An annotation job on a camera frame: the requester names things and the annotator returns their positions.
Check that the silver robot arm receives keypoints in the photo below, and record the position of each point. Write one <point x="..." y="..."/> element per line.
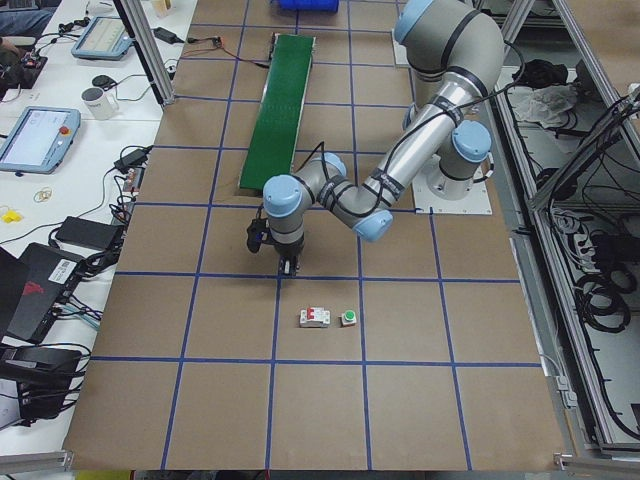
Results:
<point x="455" y="49"/>

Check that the black power adapter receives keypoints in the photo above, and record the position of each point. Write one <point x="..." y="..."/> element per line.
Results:
<point x="89" y="233"/>

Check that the green push button switch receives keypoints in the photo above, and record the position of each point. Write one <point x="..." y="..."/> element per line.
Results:
<point x="348" y="318"/>

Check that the blue plastic bin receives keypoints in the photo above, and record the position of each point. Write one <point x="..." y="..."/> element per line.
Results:
<point x="310" y="5"/>

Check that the white mug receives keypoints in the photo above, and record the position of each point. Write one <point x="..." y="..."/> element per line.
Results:
<point x="101" y="104"/>

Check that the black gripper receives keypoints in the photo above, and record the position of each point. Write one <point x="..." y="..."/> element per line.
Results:
<point x="288" y="252"/>

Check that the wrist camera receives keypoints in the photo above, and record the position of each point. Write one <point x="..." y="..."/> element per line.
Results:
<point x="258" y="234"/>

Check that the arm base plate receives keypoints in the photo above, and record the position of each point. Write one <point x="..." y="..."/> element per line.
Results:
<point x="434" y="193"/>
<point x="399" y="51"/>

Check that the black laptop red logo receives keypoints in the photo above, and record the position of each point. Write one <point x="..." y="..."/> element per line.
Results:
<point x="31" y="285"/>

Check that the lower teach pendant tablet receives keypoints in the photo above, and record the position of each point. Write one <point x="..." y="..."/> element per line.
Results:
<point x="40" y="139"/>

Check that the green conveyor belt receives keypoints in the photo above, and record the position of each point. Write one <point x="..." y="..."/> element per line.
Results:
<point x="274" y="138"/>

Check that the teach pendant tablet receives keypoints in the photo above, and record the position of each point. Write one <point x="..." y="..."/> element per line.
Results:
<point x="40" y="139"/>
<point x="105" y="38"/>

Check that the aluminium frame post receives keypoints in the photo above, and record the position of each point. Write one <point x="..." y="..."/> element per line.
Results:
<point x="137" y="26"/>

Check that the white red circuit breaker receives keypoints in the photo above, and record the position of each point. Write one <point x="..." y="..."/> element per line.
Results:
<point x="314" y="317"/>

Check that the upper teach pendant tablet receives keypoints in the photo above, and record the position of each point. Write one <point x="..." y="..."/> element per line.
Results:
<point x="105" y="38"/>

